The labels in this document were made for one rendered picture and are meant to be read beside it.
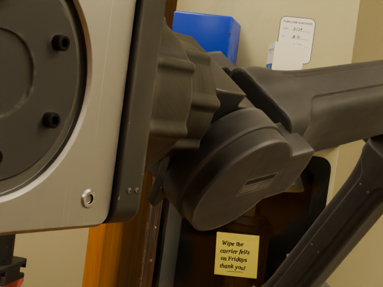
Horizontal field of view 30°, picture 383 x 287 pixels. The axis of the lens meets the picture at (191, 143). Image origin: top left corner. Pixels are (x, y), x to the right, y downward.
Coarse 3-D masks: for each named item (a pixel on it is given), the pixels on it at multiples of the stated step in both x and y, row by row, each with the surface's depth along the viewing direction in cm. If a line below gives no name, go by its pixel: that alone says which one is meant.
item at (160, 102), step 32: (160, 0) 32; (160, 32) 32; (128, 64) 31; (160, 64) 33; (192, 64) 35; (128, 96) 31; (160, 96) 33; (192, 96) 36; (128, 128) 31; (160, 128) 33; (192, 128) 37; (128, 160) 32; (160, 160) 40; (128, 192) 32
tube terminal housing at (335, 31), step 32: (192, 0) 128; (224, 0) 127; (256, 0) 126; (288, 0) 125; (320, 0) 124; (352, 0) 122; (256, 32) 126; (320, 32) 124; (352, 32) 123; (256, 64) 126; (320, 64) 124
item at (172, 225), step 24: (312, 168) 123; (288, 192) 124; (312, 192) 123; (168, 216) 129; (240, 216) 126; (264, 216) 125; (288, 216) 124; (312, 216) 123; (168, 240) 129; (192, 240) 128; (216, 240) 127; (264, 240) 125; (288, 240) 124; (168, 264) 129; (192, 264) 128; (264, 264) 125
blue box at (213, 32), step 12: (180, 12) 118; (180, 24) 118; (192, 24) 117; (204, 24) 117; (216, 24) 116; (228, 24) 116; (192, 36) 117; (204, 36) 117; (216, 36) 116; (228, 36) 116; (204, 48) 117; (216, 48) 117; (228, 48) 116
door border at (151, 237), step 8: (152, 184) 129; (152, 208) 129; (160, 208) 129; (152, 216) 129; (160, 216) 129; (152, 224) 129; (152, 232) 129; (144, 240) 129; (152, 240) 129; (144, 248) 129; (152, 248) 129; (152, 256) 130; (144, 264) 130; (152, 264) 130; (144, 272) 130; (152, 272) 130; (144, 280) 130
